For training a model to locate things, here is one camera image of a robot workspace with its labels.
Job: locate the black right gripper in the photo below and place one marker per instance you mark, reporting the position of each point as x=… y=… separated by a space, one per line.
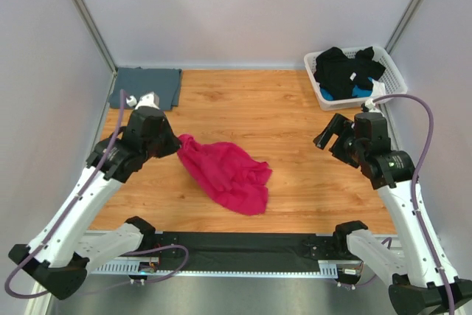
x=335 y=125

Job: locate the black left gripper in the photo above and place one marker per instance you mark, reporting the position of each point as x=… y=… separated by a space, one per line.
x=174 y=144

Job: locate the pink t shirt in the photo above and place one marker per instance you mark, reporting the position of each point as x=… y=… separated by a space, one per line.
x=227 y=174

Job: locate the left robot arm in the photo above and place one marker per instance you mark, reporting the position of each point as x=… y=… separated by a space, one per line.
x=57 y=258

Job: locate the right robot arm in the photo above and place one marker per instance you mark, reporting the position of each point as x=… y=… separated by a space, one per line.
x=422 y=281

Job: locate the blue t shirt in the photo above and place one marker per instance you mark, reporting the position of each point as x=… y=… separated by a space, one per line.
x=356 y=93

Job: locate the white cloth in basket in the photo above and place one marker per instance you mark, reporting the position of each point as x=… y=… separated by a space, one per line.
x=378 y=88

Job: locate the black t shirt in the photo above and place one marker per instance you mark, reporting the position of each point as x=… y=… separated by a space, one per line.
x=339 y=74

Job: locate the folded grey-blue t shirt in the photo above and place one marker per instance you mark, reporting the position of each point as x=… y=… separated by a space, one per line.
x=166 y=83

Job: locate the white plastic laundry basket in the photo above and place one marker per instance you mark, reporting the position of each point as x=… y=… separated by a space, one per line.
x=392 y=79

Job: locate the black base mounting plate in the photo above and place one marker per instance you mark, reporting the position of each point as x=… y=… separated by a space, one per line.
x=254 y=247

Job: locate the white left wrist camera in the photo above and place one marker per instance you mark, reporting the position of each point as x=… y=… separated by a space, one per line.
x=150 y=99

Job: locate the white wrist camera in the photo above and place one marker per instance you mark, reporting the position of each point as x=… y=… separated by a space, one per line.
x=150 y=99
x=370 y=106

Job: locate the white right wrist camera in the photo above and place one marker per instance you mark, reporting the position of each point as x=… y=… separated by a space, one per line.
x=370 y=106

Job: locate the white slotted cable duct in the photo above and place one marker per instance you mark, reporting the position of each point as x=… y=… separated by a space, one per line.
x=313 y=269

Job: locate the left aluminium corner post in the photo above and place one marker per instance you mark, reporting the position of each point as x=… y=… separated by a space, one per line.
x=94 y=32

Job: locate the aluminium corner post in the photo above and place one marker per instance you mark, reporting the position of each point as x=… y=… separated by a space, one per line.
x=94 y=32
x=403 y=22

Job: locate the right aluminium corner post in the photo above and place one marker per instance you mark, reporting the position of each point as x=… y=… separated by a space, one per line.
x=403 y=22

